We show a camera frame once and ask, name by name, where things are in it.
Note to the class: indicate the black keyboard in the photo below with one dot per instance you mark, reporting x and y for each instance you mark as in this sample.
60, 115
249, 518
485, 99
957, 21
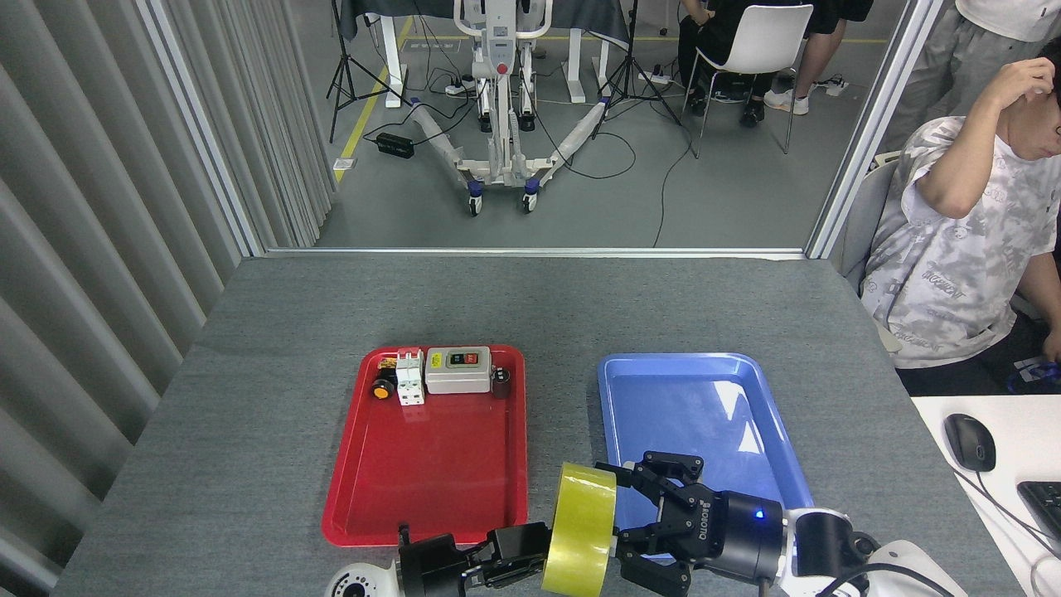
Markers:
1044, 506

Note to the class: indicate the silver frame rail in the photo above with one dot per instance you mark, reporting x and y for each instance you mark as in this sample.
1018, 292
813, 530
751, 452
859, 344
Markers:
539, 252

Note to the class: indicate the blue plastic tray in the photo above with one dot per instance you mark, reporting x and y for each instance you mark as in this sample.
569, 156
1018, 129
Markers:
688, 414

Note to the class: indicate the white chair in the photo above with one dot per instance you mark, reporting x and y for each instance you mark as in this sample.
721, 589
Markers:
763, 37

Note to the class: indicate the red plastic tray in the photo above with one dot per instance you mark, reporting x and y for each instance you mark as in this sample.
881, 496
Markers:
423, 464

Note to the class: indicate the blue white small object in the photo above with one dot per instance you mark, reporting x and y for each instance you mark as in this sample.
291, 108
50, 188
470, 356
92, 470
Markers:
1032, 371

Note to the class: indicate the yellow tape roll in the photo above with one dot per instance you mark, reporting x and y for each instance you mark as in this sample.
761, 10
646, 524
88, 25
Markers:
580, 531

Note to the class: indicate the white stand on wheels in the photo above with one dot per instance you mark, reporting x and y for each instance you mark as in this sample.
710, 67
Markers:
499, 50

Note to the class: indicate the black power adapter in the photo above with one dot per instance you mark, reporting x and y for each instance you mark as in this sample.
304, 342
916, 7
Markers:
394, 146

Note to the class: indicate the seated person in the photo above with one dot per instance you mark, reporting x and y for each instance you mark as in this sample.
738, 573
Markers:
953, 249

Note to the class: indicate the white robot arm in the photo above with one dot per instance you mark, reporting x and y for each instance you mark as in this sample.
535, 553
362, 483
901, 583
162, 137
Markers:
360, 580
912, 572

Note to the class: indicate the person's lowered hand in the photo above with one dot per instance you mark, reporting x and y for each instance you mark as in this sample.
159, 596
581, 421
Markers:
1055, 347

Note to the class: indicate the silver frame post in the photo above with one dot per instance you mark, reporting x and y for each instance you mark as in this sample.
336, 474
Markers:
870, 124

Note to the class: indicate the black cylindrical switch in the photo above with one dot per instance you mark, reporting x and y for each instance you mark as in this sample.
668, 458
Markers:
501, 383

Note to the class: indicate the person's raised hand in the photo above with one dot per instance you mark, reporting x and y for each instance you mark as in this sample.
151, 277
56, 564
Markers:
1024, 79

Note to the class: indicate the yellow black push button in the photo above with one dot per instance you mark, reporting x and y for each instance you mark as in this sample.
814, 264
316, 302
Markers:
382, 390

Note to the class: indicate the grey push button switch box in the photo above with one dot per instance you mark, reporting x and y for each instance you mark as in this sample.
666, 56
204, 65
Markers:
457, 377

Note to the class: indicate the white desk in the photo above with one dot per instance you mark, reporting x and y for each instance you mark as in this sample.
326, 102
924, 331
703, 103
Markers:
1024, 431

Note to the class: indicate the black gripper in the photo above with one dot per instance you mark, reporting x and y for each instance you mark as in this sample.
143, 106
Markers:
746, 539
439, 568

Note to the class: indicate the white circuit breaker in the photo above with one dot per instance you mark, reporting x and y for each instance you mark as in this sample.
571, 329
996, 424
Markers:
409, 383

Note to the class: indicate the grey office chair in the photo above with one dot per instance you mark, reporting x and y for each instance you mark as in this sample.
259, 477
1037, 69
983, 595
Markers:
866, 215

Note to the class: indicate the black computer mouse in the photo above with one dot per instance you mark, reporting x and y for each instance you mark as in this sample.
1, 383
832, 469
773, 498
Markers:
970, 444

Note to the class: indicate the white power strip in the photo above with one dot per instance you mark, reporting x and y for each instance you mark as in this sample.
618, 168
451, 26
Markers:
835, 87
661, 79
458, 86

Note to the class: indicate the small yellow labelled part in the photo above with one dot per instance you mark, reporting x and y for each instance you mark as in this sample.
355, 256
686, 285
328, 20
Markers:
387, 363

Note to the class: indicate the standing person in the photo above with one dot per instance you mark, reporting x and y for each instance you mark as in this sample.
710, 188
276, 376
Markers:
945, 58

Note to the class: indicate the black tripod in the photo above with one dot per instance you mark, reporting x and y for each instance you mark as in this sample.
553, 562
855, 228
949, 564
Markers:
338, 41
634, 41

